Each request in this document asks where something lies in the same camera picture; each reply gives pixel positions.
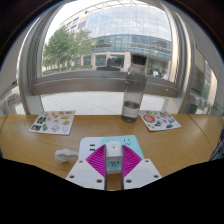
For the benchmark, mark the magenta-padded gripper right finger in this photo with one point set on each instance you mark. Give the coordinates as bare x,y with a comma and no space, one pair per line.
141,173

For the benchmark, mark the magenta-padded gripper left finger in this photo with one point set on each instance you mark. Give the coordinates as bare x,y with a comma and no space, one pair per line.
85,173

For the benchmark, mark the small white charger block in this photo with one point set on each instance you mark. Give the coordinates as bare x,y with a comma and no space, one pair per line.
113,150

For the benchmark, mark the white power strip plug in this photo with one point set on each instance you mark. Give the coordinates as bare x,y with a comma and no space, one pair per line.
63,155

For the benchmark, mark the sticker sheet with red circle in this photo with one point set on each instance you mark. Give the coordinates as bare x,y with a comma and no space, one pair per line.
159,120

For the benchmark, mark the sticker sheet with food pictures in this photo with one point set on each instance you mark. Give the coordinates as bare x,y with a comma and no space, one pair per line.
53,122

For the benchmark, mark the clear grey water bottle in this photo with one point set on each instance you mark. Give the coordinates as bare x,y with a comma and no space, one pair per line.
133,90

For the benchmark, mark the green tree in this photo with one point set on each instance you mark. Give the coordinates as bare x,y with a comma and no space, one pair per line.
61,46

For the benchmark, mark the white roller blind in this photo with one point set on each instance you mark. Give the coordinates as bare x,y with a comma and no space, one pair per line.
10,66
206,50

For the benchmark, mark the glass office building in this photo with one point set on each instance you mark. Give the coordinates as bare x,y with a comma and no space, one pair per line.
133,30

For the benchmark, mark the grey rail with white knobs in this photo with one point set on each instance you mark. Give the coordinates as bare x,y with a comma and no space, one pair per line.
10,100
203,101

